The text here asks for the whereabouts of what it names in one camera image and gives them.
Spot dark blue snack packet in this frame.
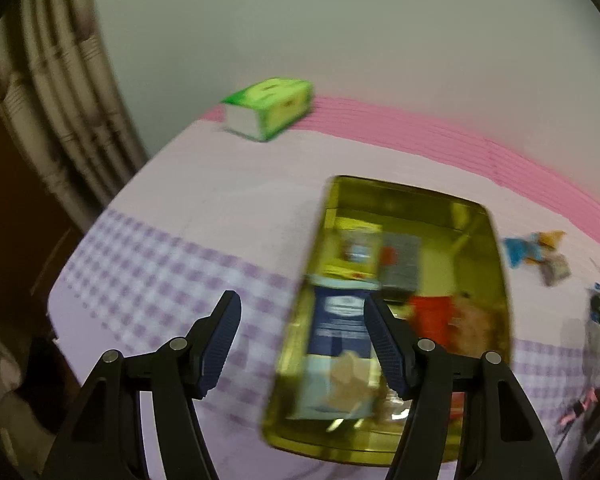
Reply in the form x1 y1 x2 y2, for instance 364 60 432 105
292 285 381 421

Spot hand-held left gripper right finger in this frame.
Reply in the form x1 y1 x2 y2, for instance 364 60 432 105
364 294 563 480

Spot blue and orange snack packet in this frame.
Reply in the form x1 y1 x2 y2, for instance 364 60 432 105
502 230 567 268

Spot pink and purple checked tablecloth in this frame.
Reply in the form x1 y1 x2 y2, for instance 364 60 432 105
45 95 600 480

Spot striped curtain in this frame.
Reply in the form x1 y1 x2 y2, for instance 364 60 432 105
0 0 148 221

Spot grey snack packet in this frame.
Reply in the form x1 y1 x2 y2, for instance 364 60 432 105
380 232 423 292

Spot green tissue box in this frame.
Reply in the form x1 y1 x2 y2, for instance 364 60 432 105
220 78 315 142

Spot gold metal tin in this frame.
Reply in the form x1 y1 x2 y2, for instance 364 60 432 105
260 175 515 468

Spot small clear biscuit packet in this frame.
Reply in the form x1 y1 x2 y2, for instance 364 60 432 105
540 254 572 288

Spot yellow snack packet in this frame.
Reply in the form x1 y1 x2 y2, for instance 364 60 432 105
325 227 383 281

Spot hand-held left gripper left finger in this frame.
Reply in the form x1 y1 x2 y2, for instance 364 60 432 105
40 290 243 480

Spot red snack packet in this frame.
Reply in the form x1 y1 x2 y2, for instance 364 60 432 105
407 295 466 413

